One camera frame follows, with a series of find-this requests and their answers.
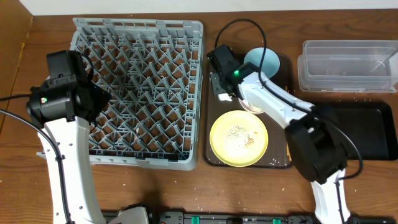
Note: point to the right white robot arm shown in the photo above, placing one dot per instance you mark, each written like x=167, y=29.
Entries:
x=318, y=147

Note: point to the light blue bowl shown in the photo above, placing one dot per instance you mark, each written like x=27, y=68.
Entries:
x=270, y=63

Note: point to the black tray bin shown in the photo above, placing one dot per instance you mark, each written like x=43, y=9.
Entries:
x=369, y=125

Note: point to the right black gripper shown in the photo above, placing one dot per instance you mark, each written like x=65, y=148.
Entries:
x=216, y=82

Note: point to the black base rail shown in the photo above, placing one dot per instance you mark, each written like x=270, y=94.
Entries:
x=140, y=213

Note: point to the white napkin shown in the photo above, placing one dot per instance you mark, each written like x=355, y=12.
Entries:
x=224, y=97

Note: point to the grey dishwasher rack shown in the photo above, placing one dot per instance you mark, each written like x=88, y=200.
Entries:
x=153, y=70

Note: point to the dark brown serving tray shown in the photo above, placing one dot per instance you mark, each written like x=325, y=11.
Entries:
x=276, y=155

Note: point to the clear plastic bin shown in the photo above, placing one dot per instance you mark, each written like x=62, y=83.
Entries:
x=348, y=66

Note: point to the yellow plate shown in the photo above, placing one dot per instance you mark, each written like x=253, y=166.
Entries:
x=238, y=138

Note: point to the right wooden chopstick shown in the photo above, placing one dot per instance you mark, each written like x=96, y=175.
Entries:
x=288, y=152

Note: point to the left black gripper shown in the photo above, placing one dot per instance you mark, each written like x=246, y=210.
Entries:
x=97, y=101

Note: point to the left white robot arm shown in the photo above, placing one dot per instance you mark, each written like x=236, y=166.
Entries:
x=65, y=145

